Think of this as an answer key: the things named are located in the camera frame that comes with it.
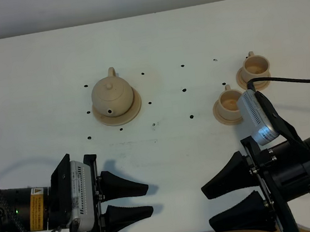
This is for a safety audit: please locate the beige cup saucer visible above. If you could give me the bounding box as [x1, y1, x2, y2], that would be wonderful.
[236, 68, 270, 91]
[213, 101, 243, 125]

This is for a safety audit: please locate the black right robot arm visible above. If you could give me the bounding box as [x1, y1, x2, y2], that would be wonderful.
[201, 137, 310, 232]

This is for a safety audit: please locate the black right camera cable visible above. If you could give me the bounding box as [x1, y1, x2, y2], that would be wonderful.
[245, 72, 310, 93]

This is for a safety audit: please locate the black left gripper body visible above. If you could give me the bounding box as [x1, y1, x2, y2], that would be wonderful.
[83, 154, 107, 232]

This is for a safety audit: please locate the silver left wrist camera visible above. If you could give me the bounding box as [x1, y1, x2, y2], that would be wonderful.
[47, 150, 99, 232]

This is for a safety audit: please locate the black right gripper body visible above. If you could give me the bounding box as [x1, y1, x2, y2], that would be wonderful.
[241, 136, 299, 232]

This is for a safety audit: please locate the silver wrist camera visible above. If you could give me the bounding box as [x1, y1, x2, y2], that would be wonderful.
[235, 82, 304, 151]
[47, 150, 99, 232]

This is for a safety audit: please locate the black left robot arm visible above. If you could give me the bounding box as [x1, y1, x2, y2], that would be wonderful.
[0, 154, 154, 232]

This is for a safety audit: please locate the beige near cup saucer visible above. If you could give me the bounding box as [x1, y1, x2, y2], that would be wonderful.
[213, 101, 243, 125]

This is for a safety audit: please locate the beige clay teapot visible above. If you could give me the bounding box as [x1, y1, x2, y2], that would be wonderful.
[91, 67, 134, 117]

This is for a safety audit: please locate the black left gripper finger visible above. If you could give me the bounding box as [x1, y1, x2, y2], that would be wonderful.
[101, 205, 154, 232]
[99, 171, 149, 202]

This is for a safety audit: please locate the beige far cup saucer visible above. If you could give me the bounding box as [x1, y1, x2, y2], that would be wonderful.
[236, 68, 270, 91]

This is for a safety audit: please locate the beige teapot saucer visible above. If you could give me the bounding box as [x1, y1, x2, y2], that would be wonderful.
[92, 88, 142, 126]

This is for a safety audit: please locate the beige near teacup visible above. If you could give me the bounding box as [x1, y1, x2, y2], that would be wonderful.
[218, 84, 242, 121]

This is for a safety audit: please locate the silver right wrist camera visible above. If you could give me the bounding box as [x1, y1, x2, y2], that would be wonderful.
[235, 82, 304, 151]

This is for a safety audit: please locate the beige teacup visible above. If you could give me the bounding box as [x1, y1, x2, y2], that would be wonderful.
[218, 84, 242, 121]
[242, 51, 270, 82]

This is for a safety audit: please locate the beige far teacup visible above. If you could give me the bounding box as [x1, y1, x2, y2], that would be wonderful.
[242, 51, 270, 82]

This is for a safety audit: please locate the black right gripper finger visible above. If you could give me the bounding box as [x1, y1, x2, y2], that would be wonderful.
[201, 151, 259, 199]
[209, 191, 277, 232]

